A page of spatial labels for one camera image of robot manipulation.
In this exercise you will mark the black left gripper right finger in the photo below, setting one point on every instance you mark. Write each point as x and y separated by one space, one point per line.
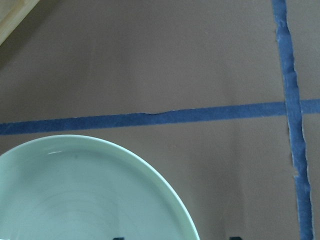
235 238

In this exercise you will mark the wooden dish rack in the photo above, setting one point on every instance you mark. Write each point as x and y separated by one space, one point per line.
12 12

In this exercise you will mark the light green ceramic plate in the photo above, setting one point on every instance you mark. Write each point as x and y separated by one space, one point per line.
74 187

